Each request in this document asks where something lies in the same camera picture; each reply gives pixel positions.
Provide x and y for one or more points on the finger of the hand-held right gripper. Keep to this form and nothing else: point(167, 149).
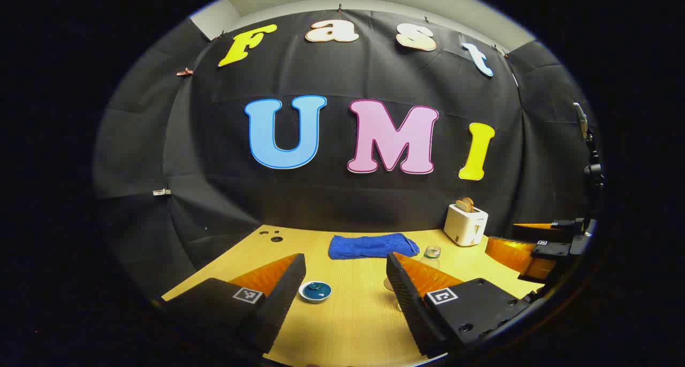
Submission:
point(546, 232)
point(508, 252)

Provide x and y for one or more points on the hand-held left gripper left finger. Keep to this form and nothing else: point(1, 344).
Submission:
point(281, 303)

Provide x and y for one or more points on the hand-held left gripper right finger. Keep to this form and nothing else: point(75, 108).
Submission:
point(409, 308)

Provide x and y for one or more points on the round translucent coaster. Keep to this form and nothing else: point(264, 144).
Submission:
point(389, 284)

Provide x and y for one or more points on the white teacup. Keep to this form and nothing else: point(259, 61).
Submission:
point(314, 301)

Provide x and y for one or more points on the blue teacup lid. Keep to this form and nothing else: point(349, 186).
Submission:
point(314, 289)

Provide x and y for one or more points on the clear plastic water bottle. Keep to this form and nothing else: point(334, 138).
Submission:
point(431, 257)

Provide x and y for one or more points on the white toaster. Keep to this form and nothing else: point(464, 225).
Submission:
point(463, 228)

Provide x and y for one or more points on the toasted bread slice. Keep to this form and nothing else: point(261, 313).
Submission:
point(470, 203)
point(461, 206)

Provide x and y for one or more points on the black tripod stand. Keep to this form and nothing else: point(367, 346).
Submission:
point(593, 169)

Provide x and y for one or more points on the blue towel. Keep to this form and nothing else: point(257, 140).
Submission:
point(369, 246)

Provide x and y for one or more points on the black backdrop cloth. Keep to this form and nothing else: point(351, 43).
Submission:
point(214, 158)

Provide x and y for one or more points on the silver clip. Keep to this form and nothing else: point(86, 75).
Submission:
point(161, 192)

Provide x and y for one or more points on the copper clip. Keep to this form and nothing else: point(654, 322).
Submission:
point(184, 72)

